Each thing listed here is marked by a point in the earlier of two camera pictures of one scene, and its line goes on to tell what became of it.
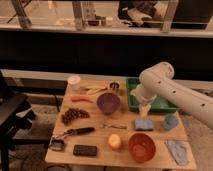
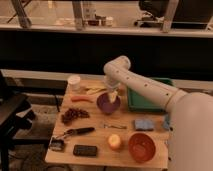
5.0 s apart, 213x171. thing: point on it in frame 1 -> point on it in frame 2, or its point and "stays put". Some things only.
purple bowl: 108,102 stays put
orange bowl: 141,147 stays put
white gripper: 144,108 -> 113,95
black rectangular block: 85,150 stays put
